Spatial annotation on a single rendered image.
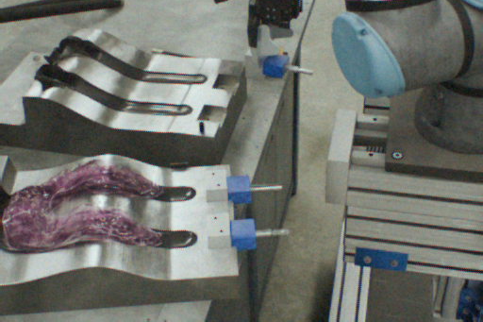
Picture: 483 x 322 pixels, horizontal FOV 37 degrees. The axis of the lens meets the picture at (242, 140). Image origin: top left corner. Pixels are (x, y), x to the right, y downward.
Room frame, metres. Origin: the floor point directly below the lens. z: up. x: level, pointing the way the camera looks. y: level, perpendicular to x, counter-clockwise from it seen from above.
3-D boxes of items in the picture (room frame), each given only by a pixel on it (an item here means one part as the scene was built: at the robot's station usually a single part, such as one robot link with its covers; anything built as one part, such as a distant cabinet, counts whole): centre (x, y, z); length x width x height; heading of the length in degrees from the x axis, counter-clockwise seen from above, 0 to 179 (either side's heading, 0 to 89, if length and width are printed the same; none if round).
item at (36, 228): (0.85, 0.27, 0.90); 0.26 x 0.18 x 0.08; 92
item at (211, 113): (1.10, 0.06, 0.87); 0.05 x 0.05 x 0.04; 75
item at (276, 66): (1.19, -0.08, 0.93); 0.13 x 0.05 x 0.05; 65
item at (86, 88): (1.20, 0.25, 0.92); 0.35 x 0.16 x 0.09; 75
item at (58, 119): (1.21, 0.26, 0.87); 0.50 x 0.26 x 0.14; 75
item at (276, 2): (1.19, -0.07, 1.09); 0.09 x 0.08 x 0.12; 65
